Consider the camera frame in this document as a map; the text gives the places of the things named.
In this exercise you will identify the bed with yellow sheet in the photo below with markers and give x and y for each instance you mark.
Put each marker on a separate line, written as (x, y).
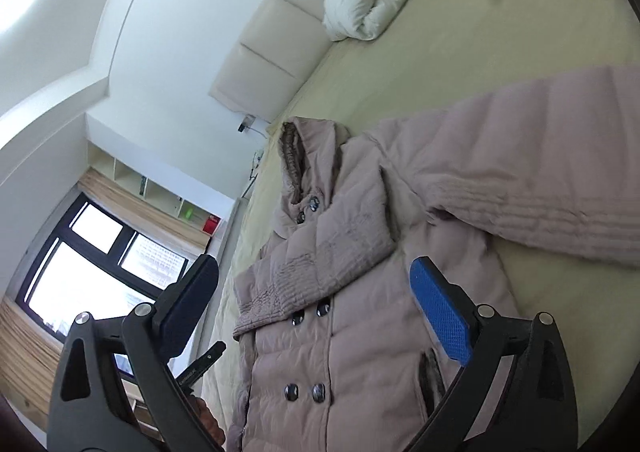
(500, 22)

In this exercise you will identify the cream padded headboard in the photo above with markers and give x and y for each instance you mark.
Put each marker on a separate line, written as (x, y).
(280, 27)

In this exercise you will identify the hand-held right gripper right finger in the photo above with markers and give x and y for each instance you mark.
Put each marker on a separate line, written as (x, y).
(442, 319)

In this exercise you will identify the black framed window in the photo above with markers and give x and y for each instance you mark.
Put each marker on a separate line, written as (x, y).
(85, 262)

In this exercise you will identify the white wall shelf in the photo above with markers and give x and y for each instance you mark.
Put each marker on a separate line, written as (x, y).
(150, 182)

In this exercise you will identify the wall plug charger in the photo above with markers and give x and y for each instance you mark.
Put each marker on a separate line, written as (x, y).
(245, 123)

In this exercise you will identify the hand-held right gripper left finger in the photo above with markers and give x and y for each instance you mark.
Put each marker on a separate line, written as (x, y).
(189, 304)

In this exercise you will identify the mauve puffer coat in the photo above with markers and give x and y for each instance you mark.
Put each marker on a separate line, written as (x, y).
(350, 342)

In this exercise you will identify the person's left hand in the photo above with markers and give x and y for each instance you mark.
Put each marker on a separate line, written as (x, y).
(211, 424)

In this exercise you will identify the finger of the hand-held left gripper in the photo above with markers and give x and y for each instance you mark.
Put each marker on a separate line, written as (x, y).
(202, 367)

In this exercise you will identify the red box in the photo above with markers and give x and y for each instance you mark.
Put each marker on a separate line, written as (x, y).
(212, 225)

